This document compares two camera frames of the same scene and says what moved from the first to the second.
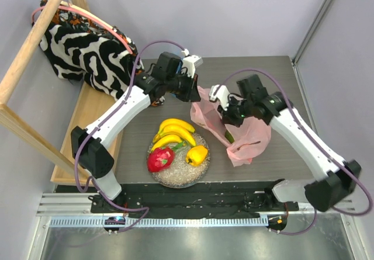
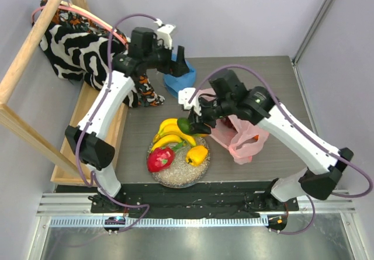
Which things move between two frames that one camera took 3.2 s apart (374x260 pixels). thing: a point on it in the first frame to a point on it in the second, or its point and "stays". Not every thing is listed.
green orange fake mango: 229,137 to 184,125
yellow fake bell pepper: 196,155 stays
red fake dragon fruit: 160,159 stays
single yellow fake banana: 168,139 stays
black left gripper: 192,93 to 177,68
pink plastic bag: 248,139 stays
